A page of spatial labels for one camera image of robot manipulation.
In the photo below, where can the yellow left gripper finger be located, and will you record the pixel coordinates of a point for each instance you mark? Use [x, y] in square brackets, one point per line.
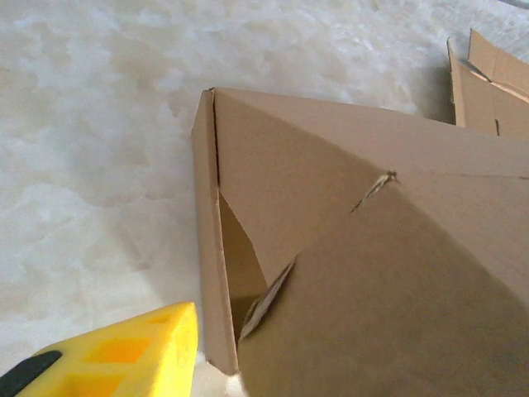
[124, 360]

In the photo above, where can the brown cardboard box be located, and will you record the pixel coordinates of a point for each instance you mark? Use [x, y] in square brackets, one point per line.
[372, 248]
[487, 95]

